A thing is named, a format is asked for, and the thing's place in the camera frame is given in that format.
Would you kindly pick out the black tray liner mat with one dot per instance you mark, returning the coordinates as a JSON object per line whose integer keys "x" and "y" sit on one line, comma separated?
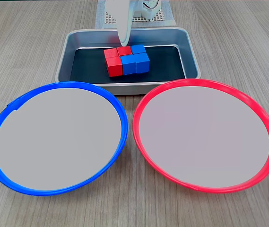
{"x": 89, "y": 63}

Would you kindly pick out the white grid mesh mat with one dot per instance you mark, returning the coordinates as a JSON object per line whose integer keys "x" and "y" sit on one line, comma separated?
{"x": 159, "y": 19}

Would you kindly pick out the blue wooden cube block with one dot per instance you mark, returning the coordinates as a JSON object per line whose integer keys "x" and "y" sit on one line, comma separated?
{"x": 138, "y": 49}
{"x": 143, "y": 63}
{"x": 128, "y": 65}

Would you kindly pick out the blue rimmed white dish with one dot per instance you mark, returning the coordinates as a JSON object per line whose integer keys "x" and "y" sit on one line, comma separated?
{"x": 56, "y": 139}

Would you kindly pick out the red rimmed white dish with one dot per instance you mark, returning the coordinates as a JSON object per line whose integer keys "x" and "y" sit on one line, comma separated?
{"x": 205, "y": 137}

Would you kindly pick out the red wooden cube block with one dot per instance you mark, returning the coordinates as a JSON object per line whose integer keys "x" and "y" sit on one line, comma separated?
{"x": 114, "y": 67}
{"x": 110, "y": 53}
{"x": 125, "y": 51}

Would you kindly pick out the silver metal tray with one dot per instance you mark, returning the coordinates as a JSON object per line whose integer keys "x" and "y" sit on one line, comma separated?
{"x": 82, "y": 39}

